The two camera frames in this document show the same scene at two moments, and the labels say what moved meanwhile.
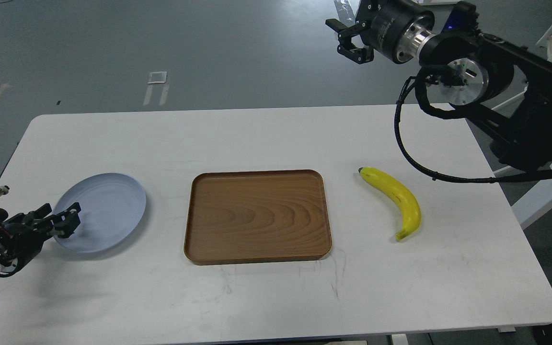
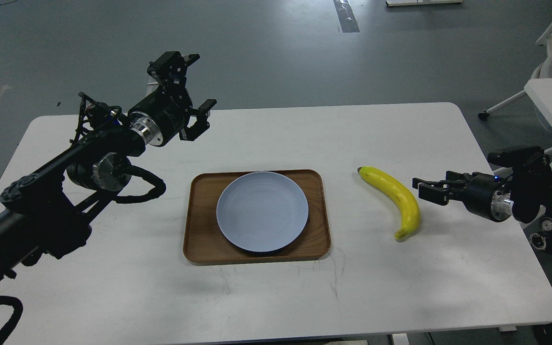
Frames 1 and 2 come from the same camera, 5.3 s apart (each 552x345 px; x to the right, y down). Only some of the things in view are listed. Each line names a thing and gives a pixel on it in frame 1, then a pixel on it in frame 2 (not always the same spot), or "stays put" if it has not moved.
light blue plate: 112,205 to 262,212
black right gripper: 395,28 to 485,194
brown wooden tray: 250,216 stays put
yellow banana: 410,201 stays put
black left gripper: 16,240 to 161,116
